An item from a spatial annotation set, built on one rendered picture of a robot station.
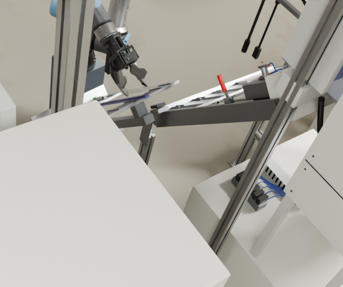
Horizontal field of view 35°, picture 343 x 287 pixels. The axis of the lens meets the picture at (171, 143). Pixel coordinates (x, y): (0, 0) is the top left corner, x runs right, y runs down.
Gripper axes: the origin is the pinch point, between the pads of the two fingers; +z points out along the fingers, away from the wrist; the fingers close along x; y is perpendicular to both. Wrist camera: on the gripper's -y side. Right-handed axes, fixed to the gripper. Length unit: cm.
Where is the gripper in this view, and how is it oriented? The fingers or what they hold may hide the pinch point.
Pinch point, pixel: (135, 89)
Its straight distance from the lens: 196.4
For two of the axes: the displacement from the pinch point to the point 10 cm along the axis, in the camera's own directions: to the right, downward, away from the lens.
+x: 7.1, -4.2, 5.6
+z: 5.0, 8.7, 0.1
